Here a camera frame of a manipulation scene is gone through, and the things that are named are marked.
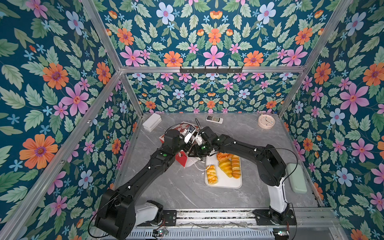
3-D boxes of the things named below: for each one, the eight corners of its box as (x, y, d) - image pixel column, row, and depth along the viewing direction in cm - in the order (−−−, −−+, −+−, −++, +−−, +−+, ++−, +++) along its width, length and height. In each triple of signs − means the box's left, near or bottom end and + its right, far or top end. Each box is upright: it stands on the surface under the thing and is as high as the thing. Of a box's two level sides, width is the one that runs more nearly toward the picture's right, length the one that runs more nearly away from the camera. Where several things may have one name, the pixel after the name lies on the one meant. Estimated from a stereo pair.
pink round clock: (259, 129, 112) (261, 126, 109) (256, 117, 120) (257, 114, 118) (275, 129, 112) (277, 126, 109) (271, 117, 120) (272, 114, 118)
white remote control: (205, 120, 118) (205, 118, 117) (207, 116, 121) (207, 114, 120) (222, 124, 116) (222, 122, 114) (223, 120, 118) (224, 118, 117)
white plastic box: (142, 128, 113) (140, 124, 110) (155, 116, 121) (153, 112, 118) (151, 132, 111) (149, 128, 107) (163, 119, 119) (162, 115, 115)
